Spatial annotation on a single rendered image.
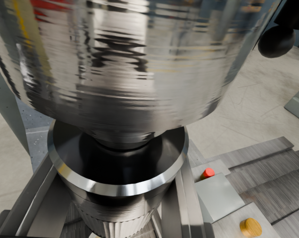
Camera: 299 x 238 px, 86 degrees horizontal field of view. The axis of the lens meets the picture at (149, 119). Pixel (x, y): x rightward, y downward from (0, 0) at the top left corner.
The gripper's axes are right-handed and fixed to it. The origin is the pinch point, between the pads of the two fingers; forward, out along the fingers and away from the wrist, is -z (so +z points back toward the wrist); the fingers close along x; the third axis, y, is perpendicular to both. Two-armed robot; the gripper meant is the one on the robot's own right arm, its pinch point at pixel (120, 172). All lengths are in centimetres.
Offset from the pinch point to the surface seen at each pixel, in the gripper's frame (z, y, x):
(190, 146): -19.3, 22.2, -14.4
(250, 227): -1.9, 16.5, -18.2
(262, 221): -3.3, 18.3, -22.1
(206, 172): -9.3, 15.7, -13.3
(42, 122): -24.2, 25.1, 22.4
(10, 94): -27.9, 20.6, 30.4
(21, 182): -47, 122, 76
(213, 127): -127, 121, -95
